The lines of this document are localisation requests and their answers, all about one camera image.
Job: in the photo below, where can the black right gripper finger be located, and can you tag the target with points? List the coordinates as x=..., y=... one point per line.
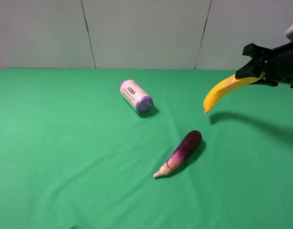
x=267, y=82
x=254, y=68

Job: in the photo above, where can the purple eggplant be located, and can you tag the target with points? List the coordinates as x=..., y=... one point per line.
x=185, y=149

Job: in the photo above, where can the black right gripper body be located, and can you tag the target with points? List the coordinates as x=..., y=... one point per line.
x=278, y=61

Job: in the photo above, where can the white purple can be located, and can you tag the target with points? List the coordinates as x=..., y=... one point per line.
x=136, y=96

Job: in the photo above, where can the yellow banana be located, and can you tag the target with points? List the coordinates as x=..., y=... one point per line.
x=224, y=87

